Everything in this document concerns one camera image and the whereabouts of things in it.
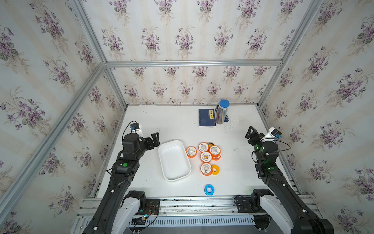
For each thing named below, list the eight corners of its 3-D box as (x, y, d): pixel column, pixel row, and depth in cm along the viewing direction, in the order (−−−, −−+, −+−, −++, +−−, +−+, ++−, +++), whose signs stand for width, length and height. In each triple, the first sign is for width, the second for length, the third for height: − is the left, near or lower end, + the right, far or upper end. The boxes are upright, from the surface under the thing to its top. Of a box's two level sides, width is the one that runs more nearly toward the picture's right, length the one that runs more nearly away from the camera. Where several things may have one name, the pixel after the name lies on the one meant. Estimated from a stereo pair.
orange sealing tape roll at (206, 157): (200, 164, 89) (201, 161, 87) (200, 154, 94) (200, 151, 91) (211, 164, 89) (212, 161, 87) (210, 154, 94) (211, 151, 91)
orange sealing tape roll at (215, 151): (210, 157, 91) (211, 154, 89) (209, 148, 95) (210, 145, 93) (220, 157, 91) (221, 154, 89) (218, 148, 95) (219, 145, 93)
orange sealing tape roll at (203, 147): (198, 152, 93) (198, 150, 91) (198, 144, 97) (198, 142, 95) (208, 152, 93) (209, 151, 91) (207, 144, 97) (208, 142, 95)
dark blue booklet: (199, 127, 109) (199, 125, 107) (197, 110, 120) (198, 108, 119) (216, 127, 109) (216, 125, 107) (213, 110, 120) (214, 108, 119)
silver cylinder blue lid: (216, 124, 109) (221, 106, 95) (215, 117, 114) (219, 99, 99) (224, 124, 109) (231, 106, 95) (223, 117, 114) (229, 99, 99)
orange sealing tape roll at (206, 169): (200, 175, 85) (201, 173, 82) (200, 164, 89) (200, 162, 86) (211, 175, 85) (212, 173, 82) (210, 164, 89) (211, 162, 86)
